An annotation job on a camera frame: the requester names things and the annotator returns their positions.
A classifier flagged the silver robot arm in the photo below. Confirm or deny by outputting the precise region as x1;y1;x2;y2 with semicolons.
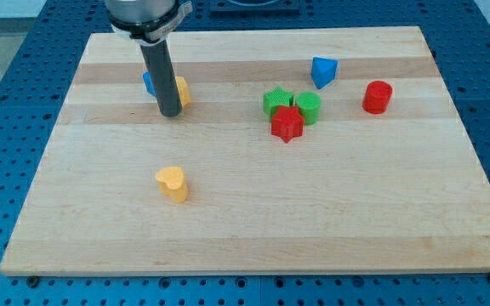
104;0;193;46

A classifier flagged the yellow heart block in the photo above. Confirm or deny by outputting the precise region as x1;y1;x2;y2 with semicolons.
155;166;189;203

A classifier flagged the red star block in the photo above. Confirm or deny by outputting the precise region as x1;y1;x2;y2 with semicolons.
271;105;305;143

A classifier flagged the green star block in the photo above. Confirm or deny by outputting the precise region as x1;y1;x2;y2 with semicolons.
263;87;294;119

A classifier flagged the wooden board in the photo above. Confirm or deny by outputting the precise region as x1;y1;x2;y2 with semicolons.
0;26;490;277

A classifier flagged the green cylinder block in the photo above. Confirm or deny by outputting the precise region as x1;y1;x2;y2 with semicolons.
295;92;322;126

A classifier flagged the yellow block behind rod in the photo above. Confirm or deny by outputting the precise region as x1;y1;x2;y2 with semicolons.
175;76;191;108

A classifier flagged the blue triangle block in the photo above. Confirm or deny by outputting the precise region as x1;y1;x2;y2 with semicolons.
311;57;339;89

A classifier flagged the blue block behind rod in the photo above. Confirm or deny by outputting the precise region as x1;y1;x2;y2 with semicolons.
142;71;156;97

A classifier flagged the dark grey pointer rod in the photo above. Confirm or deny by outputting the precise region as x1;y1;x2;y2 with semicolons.
140;41;182;117

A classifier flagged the red cylinder block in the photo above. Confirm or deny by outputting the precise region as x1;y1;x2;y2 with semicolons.
362;80;393;115

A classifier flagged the dark blue base plate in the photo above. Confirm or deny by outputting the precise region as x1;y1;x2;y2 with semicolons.
208;0;302;15

